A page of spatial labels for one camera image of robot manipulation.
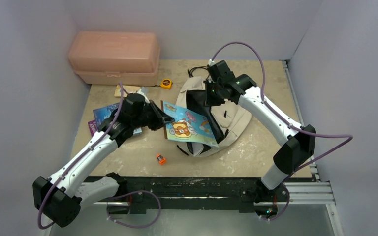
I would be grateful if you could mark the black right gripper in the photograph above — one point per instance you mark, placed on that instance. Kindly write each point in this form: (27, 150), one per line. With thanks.
(215, 106)

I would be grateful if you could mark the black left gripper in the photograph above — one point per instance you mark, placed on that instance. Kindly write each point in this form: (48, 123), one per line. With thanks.
(158, 122)

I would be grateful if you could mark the cartoon bear picture book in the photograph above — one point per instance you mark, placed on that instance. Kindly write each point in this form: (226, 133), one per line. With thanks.
(188, 126)

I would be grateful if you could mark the beige canvas backpack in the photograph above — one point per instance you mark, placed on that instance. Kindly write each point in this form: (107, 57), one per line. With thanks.
(227, 121)

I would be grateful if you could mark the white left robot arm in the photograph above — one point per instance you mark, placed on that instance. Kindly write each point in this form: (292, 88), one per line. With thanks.
(60, 197)

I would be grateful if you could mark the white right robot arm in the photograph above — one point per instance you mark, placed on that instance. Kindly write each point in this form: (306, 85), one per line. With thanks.
(297, 142)

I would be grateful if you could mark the yellow tape measure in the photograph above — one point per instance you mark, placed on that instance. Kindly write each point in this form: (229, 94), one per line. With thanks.
(166, 84)

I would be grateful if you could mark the orange pencil sharpener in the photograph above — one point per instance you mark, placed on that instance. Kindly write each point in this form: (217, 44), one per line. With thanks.
(161, 159)

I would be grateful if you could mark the tan paper card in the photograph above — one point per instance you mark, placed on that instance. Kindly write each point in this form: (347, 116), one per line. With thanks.
(125, 90)

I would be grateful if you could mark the blue Jane Eyre book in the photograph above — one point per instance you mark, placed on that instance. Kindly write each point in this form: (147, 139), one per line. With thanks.
(103, 113)

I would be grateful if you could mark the purple paperback book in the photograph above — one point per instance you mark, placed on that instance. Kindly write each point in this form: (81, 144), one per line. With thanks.
(92, 125)

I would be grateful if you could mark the pink plastic storage box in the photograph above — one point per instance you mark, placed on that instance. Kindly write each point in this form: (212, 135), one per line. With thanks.
(107, 58)

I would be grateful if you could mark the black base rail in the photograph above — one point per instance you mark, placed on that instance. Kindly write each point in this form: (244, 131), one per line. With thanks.
(243, 194)

